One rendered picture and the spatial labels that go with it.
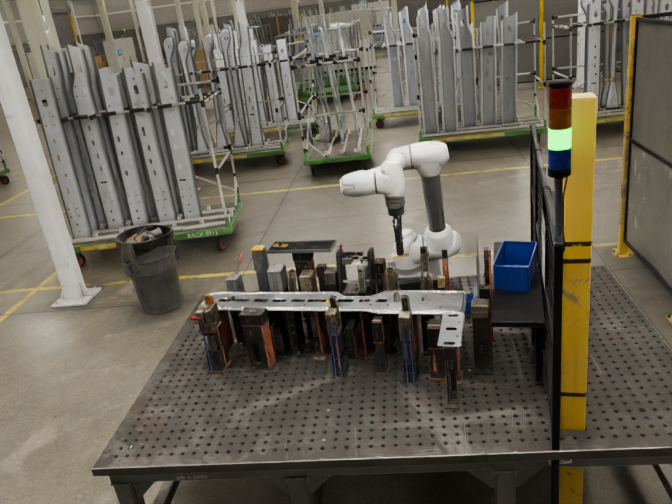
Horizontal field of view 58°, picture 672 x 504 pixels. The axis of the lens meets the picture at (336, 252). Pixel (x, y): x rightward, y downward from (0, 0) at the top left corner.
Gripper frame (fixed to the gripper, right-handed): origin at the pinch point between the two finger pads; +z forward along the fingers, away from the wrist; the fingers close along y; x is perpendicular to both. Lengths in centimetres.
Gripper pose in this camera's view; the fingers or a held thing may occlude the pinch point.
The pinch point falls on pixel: (399, 247)
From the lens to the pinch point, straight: 287.0
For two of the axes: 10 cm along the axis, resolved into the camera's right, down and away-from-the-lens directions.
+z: 1.3, 9.2, 3.8
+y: -1.9, 4.0, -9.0
